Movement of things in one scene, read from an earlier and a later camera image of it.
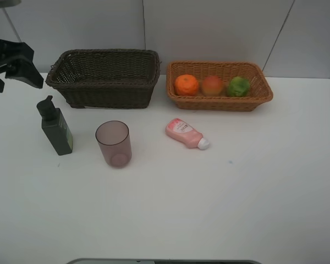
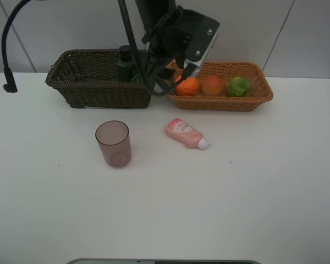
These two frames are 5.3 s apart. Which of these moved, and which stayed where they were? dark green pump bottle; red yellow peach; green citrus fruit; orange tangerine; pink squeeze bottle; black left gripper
Moved: black left gripper; dark green pump bottle
Stayed: orange tangerine; red yellow peach; green citrus fruit; pink squeeze bottle
